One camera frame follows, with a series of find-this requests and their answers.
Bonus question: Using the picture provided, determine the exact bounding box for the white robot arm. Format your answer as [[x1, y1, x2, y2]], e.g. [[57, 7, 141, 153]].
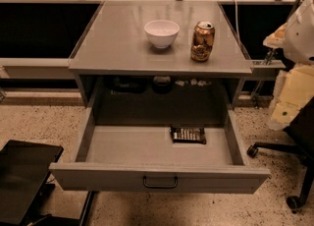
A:
[[263, 0, 314, 130]]

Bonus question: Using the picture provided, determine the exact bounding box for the black drawer handle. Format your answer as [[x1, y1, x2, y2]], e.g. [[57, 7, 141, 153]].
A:
[[142, 176, 179, 190]]

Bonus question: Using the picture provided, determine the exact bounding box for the grey counter cabinet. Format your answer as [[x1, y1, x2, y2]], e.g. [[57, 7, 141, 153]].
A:
[[70, 0, 251, 103]]

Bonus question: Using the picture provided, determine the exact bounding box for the rxbar chocolate wrapper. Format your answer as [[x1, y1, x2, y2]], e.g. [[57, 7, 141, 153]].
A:
[[170, 127, 207, 144]]

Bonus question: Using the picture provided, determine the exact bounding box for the black tablet screen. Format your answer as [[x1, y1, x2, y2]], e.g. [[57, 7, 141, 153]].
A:
[[0, 140, 63, 226]]

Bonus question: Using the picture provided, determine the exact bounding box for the black office chair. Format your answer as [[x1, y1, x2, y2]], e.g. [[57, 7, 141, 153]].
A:
[[246, 97, 314, 212]]

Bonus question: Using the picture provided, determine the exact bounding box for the white ceramic bowl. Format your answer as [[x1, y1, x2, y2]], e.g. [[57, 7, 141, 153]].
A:
[[144, 20, 180, 48]]

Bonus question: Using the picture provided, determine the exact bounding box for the gold soda can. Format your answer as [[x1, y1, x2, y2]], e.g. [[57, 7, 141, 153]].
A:
[[190, 21, 215, 62]]

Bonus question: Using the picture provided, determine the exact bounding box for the grey open top drawer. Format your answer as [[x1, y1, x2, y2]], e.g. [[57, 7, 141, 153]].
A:
[[50, 110, 270, 194]]

